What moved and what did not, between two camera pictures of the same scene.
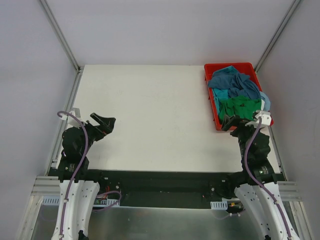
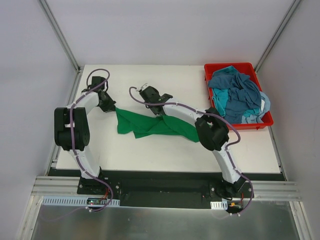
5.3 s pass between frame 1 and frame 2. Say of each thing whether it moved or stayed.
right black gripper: moved
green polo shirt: moved
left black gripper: moved
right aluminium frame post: stayed
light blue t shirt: stayed
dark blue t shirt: stayed
